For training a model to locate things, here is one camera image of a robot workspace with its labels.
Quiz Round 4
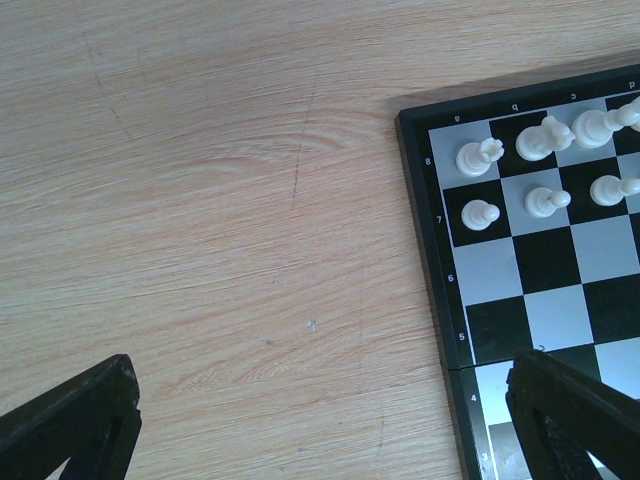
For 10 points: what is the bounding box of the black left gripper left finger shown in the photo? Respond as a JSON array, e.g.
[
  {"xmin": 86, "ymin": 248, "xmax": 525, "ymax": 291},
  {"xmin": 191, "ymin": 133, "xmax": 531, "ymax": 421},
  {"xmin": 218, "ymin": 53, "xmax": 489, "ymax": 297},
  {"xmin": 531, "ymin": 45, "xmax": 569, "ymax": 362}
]
[{"xmin": 1, "ymin": 354, "xmax": 142, "ymax": 479}]

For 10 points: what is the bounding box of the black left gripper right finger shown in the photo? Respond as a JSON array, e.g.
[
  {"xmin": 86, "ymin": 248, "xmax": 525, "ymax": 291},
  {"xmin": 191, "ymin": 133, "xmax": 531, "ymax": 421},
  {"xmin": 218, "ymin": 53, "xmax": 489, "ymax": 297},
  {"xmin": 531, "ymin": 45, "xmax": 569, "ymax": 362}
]
[{"xmin": 506, "ymin": 350, "xmax": 639, "ymax": 479}]

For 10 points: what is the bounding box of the white chess pawn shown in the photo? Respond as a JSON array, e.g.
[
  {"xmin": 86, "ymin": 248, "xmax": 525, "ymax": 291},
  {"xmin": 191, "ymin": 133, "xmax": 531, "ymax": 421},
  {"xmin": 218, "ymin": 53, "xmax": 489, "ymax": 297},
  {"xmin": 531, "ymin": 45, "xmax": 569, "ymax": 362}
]
[
  {"xmin": 461, "ymin": 199, "xmax": 500, "ymax": 231},
  {"xmin": 590, "ymin": 175, "xmax": 640, "ymax": 207},
  {"xmin": 524, "ymin": 187, "xmax": 572, "ymax": 218}
]

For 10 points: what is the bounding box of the white chess piece back row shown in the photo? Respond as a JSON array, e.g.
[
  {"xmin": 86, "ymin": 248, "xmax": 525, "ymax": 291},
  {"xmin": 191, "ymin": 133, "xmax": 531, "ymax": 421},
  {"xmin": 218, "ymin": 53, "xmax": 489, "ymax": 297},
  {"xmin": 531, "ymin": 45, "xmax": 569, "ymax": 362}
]
[
  {"xmin": 516, "ymin": 115, "xmax": 576, "ymax": 161},
  {"xmin": 455, "ymin": 137, "xmax": 504, "ymax": 177},
  {"xmin": 571, "ymin": 98, "xmax": 639, "ymax": 149}
]

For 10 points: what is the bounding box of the black and grey chessboard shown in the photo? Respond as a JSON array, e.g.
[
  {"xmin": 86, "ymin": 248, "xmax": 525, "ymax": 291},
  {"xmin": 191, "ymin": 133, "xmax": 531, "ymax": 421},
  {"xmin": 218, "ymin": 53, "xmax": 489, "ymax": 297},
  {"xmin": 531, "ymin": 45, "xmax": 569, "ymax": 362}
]
[{"xmin": 395, "ymin": 65, "xmax": 639, "ymax": 479}]

